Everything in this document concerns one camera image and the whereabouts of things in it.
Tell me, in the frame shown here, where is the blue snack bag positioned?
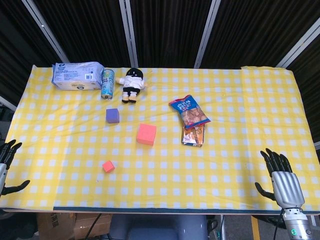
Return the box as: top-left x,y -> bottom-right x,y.
168,94 -> 212,130

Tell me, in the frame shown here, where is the brown cardboard box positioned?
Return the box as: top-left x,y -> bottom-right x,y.
36,212 -> 113,240

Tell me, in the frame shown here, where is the blue tissue pack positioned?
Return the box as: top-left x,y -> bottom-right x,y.
51,61 -> 105,91

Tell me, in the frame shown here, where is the light blue drink can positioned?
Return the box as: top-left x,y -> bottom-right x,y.
100,68 -> 115,100

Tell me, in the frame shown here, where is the plush doll white shirt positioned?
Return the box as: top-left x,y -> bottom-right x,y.
115,67 -> 149,104

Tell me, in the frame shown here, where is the yellow table leg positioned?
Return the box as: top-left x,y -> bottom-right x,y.
250,216 -> 260,240

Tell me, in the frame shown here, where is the white frame post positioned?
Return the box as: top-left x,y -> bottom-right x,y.
118,0 -> 139,68
276,19 -> 320,68
21,0 -> 70,63
194,0 -> 222,69

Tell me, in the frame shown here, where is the purple foam cube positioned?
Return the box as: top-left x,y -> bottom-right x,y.
105,108 -> 120,124

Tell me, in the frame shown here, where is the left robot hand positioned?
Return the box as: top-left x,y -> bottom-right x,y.
0,139 -> 31,197

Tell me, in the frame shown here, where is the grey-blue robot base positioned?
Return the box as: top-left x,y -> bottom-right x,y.
109,214 -> 208,240

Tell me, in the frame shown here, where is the large red foam cube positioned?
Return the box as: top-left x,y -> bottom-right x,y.
136,123 -> 157,146

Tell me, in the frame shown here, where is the black floor cable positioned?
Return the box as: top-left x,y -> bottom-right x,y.
84,213 -> 103,240

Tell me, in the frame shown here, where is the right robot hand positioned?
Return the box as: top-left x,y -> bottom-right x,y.
254,148 -> 306,209

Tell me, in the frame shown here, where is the orange snack box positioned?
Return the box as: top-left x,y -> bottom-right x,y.
181,124 -> 206,148

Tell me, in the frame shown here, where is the yellow checkered tablecloth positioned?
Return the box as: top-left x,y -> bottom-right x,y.
0,65 -> 320,210

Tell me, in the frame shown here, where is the small red foam cube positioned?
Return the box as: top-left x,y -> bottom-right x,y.
102,160 -> 116,174

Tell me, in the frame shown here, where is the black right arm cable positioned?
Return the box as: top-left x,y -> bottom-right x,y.
273,208 -> 286,240

